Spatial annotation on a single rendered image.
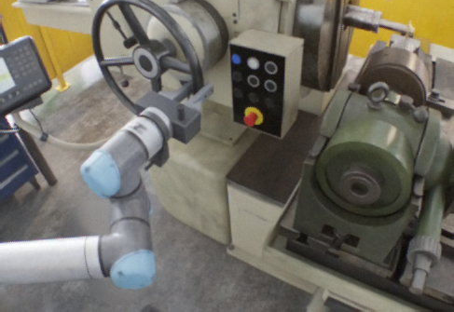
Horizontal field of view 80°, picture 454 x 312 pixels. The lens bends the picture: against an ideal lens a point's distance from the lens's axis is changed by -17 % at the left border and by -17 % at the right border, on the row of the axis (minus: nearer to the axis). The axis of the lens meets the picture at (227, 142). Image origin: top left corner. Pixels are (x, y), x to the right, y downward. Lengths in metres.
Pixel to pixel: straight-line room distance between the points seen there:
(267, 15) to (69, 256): 0.68
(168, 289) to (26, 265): 1.30
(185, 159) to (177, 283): 0.71
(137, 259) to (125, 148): 0.18
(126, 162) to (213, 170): 0.91
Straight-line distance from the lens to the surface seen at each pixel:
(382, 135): 0.58
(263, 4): 0.81
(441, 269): 0.83
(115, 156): 0.54
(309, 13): 0.88
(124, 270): 0.52
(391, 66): 0.82
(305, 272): 0.84
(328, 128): 0.65
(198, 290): 1.79
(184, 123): 0.59
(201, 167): 1.45
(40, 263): 0.58
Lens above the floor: 1.65
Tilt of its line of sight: 43 degrees down
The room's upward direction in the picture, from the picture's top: 4 degrees counter-clockwise
